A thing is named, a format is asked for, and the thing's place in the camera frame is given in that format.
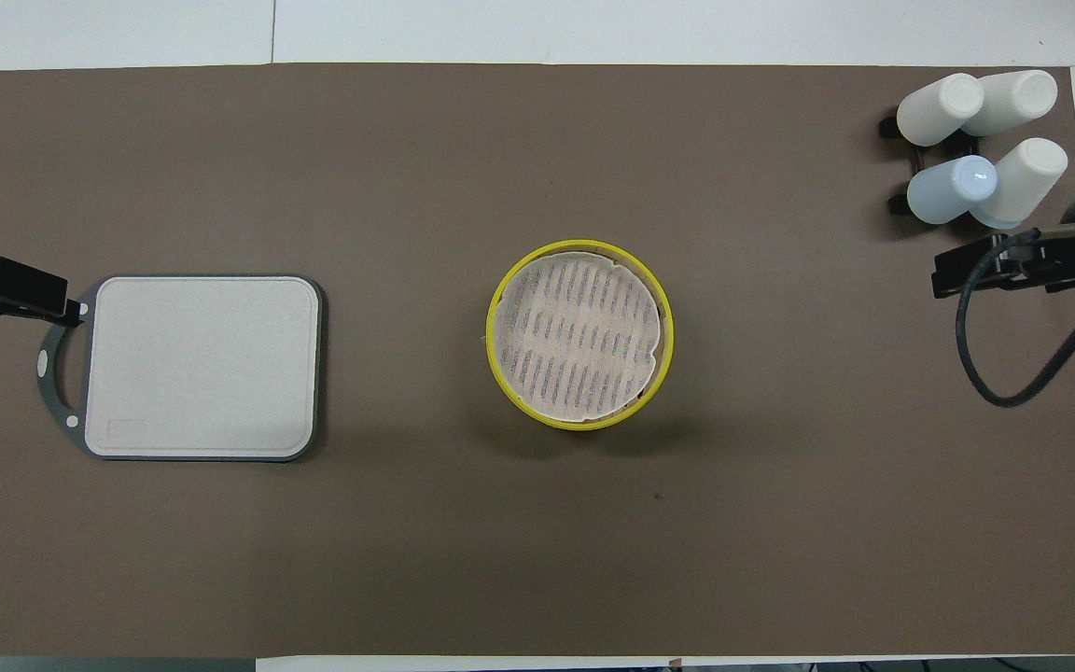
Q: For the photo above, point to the brown table mat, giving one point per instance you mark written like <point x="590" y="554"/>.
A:
<point x="537" y="560"/>

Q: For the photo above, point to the pale blue plastic cup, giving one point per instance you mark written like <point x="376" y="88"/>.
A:
<point x="948" y="191"/>

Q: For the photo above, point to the black wrist mount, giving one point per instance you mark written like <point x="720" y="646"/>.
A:
<point x="1013" y="266"/>
<point x="20" y="285"/>

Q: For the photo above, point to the white cloth steamer liner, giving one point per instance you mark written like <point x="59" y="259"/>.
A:
<point x="575" y="336"/>

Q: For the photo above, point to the black cup rack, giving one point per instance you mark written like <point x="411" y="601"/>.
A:
<point x="899" y="203"/>

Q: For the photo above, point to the white cutting board grey rim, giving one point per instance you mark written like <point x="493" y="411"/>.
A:
<point x="211" y="373"/>

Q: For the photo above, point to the yellow bowl with paper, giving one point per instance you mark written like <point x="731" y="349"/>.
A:
<point x="493" y="322"/>

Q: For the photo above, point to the white plastic cup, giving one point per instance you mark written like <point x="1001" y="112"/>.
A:
<point x="1018" y="98"/>
<point x="937" y="110"/>
<point x="1027" y="177"/>

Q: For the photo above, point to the yellow slatted steamer basket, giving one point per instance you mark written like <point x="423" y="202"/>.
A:
<point x="593" y="426"/>

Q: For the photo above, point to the black left wrist mount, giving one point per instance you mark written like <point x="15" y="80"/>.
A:
<point x="20" y="285"/>

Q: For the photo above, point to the black right wrist mount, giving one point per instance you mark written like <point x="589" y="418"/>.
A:
<point x="1013" y="266"/>

